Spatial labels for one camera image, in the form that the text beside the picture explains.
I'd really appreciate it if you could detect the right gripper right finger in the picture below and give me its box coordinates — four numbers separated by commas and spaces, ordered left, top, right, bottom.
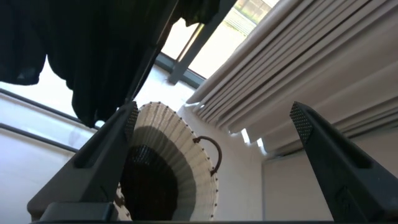
289, 101, 398, 222

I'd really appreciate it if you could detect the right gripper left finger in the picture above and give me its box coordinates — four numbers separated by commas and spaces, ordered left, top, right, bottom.
27, 101, 140, 218

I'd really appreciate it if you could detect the black shirt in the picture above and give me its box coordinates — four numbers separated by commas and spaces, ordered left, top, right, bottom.
0, 0, 221, 128

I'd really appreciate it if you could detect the white laundry basket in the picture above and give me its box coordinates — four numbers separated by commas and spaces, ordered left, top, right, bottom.
113, 101, 223, 222

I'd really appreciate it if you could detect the beige curtain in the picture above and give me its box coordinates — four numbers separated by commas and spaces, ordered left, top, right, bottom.
185, 0, 398, 156

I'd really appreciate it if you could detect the window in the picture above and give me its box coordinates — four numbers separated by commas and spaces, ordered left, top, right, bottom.
154, 0, 280, 90

